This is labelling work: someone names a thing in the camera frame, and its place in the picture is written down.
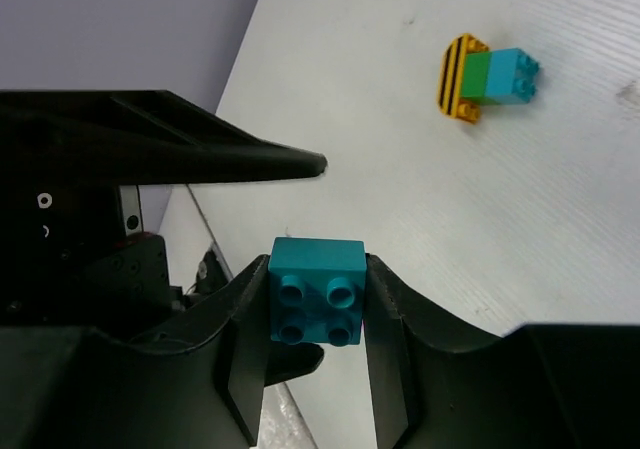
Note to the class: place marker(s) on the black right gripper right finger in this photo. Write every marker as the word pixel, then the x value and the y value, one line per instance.
pixel 439 382

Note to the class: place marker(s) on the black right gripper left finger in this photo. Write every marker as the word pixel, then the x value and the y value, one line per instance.
pixel 195 381

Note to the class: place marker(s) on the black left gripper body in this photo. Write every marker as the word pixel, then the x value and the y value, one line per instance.
pixel 81 256

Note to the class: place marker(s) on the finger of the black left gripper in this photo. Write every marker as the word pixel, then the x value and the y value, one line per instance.
pixel 134 137
pixel 287 362

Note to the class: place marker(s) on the teal square lego brick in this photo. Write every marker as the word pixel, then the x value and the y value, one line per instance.
pixel 317 291

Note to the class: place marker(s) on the yellow black striped lego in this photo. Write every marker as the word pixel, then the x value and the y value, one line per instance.
pixel 448 97

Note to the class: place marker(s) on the light blue lego brick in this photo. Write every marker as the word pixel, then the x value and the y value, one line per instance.
pixel 511 77

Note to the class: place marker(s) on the green square lego brick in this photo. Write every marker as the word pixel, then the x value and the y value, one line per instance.
pixel 475 75

